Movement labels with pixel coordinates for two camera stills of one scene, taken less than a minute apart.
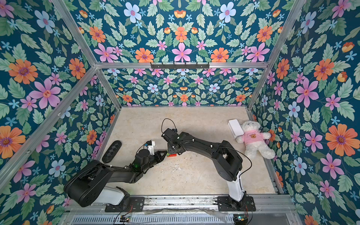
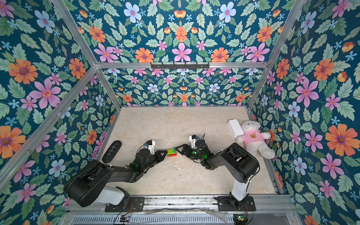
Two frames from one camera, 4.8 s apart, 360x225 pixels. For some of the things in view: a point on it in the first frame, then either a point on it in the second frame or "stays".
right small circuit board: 240,219 stays
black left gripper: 158,157 stays
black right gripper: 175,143 to 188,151
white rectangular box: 236,128 stays
